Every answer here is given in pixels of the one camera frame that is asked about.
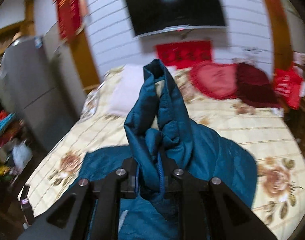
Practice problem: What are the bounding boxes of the floral cream bed quilt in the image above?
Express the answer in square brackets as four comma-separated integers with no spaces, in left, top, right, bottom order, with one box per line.
[27,67,305,239]

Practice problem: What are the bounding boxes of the white pillow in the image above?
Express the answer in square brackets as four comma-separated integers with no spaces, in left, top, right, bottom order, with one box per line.
[107,63,177,118]

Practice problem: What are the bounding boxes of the red plastic shopping bag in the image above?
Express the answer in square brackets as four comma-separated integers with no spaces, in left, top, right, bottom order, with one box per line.
[273,67,303,109]

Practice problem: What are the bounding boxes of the dark red velvet cushion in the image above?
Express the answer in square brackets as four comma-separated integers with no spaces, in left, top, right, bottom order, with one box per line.
[236,63,280,108]

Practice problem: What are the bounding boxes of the grey refrigerator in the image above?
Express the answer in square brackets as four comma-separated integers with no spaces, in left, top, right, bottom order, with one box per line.
[2,36,74,151]

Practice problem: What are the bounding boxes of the red banner with gold characters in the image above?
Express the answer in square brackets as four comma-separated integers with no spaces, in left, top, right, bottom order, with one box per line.
[155,41,213,69]

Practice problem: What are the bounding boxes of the red hanging wall decoration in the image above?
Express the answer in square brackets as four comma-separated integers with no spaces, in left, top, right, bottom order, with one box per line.
[53,0,82,43]

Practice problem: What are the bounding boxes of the teal quilted down jacket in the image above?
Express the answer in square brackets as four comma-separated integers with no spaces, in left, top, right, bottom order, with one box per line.
[79,60,257,239]

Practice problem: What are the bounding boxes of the red heart-shaped cushion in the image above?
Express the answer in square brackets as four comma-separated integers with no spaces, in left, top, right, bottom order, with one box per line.
[189,61,237,100]

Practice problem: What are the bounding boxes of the white plastic bag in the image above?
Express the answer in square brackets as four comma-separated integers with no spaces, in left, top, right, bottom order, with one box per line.
[12,142,33,173]

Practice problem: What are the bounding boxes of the wall-mounted black television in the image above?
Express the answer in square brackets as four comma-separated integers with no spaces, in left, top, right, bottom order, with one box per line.
[125,0,226,36]

